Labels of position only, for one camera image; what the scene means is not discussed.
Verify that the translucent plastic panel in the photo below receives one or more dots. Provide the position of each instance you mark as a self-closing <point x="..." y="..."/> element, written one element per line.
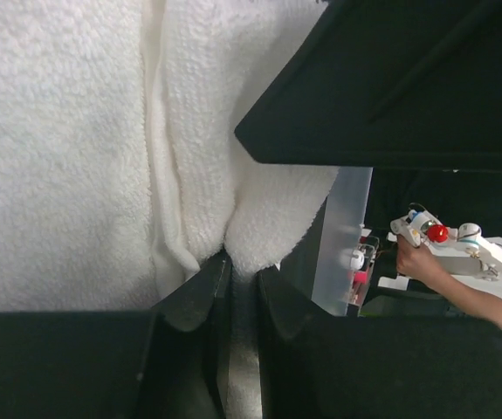
<point x="340" y="236"/>

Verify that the white teleoperation leader device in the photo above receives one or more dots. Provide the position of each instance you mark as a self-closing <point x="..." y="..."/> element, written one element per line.
<point x="461" y="251"/>

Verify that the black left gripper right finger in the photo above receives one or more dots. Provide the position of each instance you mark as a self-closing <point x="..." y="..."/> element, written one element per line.
<point x="316" y="365"/>

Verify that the operator bare forearm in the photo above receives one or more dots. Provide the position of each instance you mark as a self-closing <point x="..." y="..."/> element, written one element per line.
<point x="476" y="303"/>

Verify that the operator bare hand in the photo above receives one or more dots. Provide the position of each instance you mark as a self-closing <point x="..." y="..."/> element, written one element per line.
<point x="418" y="263"/>

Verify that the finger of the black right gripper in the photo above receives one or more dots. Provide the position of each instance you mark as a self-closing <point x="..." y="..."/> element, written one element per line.
<point x="394" y="84"/>

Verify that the white towel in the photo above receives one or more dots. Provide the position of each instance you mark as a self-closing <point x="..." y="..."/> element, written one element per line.
<point x="120" y="174"/>

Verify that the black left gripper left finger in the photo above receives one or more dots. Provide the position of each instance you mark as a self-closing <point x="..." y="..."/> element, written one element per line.
<point x="168" y="361"/>

